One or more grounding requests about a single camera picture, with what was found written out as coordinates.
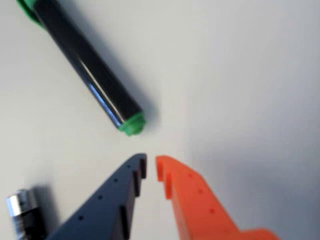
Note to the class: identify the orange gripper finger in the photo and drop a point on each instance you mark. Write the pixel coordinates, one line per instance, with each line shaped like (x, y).
(197, 207)

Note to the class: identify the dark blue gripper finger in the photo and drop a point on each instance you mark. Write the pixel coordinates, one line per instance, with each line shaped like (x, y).
(105, 207)

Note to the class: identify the black marker with green cap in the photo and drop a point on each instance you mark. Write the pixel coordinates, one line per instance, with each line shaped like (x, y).
(82, 62)

